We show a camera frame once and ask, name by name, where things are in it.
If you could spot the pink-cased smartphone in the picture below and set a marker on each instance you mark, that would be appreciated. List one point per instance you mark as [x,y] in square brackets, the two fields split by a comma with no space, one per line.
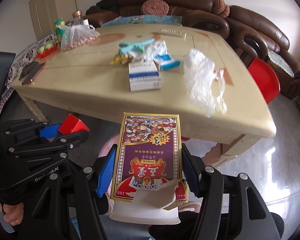
[33,73]

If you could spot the red tray with fruit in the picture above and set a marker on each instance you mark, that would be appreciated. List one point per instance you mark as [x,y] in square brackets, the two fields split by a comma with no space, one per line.
[47,49]

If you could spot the dark crumpled cloth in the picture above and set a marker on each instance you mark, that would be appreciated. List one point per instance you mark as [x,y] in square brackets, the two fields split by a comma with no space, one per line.
[27,69]

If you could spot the red box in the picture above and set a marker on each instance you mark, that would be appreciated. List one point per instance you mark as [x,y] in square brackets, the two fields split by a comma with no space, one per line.
[72,124]

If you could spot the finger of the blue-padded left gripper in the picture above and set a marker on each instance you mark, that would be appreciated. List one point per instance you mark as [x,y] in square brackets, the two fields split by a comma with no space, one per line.
[50,131]

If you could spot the clear bag of peanuts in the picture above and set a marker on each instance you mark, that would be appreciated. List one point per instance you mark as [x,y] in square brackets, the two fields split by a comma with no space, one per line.
[77,35]

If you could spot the pink round pillow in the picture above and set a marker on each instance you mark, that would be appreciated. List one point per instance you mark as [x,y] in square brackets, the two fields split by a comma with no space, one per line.
[155,7]

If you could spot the brown leather sofa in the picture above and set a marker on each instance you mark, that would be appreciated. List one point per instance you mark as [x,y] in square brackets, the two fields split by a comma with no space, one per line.
[194,13]

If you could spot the person's left hand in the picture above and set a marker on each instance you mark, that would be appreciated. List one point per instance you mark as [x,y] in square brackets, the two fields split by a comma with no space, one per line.
[13,214]

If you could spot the pink-lined trash bin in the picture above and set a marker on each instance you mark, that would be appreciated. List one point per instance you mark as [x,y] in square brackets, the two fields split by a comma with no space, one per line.
[107,205]

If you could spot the brown leather armchair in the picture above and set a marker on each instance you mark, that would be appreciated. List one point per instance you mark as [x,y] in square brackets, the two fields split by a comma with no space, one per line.
[254,36]

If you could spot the patterned floral cloth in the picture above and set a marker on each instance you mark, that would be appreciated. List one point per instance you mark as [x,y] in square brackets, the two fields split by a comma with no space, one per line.
[20,61]

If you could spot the white remote control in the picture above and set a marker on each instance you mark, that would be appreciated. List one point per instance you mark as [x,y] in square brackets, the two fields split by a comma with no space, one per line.
[172,32]

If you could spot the yellow snack wrapper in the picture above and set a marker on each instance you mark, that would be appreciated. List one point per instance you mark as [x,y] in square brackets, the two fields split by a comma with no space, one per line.
[121,59]

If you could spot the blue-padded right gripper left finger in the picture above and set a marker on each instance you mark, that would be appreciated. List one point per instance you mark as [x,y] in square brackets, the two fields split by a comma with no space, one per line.
[106,173]

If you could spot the red plastic stool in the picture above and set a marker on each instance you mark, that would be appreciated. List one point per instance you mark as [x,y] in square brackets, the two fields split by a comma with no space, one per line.
[265,78]

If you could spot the purple poker card box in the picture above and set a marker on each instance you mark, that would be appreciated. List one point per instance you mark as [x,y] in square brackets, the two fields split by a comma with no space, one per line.
[148,156]

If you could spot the clear crumpled plastic bag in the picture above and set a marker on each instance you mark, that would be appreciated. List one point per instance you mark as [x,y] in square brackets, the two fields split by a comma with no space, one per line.
[205,85]

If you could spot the pink knotted pillow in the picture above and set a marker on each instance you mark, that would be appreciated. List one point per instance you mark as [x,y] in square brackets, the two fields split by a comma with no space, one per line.
[220,8]

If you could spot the glass jar gold lid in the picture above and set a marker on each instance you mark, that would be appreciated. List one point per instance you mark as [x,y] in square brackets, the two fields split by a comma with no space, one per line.
[78,18]

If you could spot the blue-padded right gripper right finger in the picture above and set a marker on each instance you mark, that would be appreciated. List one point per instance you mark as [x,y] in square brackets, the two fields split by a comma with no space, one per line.
[192,169]

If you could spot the cream cabinet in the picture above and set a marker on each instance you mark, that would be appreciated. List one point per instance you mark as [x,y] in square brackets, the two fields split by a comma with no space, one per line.
[44,13]

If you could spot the blue floral cushion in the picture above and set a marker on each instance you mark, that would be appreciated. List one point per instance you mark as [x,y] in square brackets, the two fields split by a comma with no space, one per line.
[145,19]

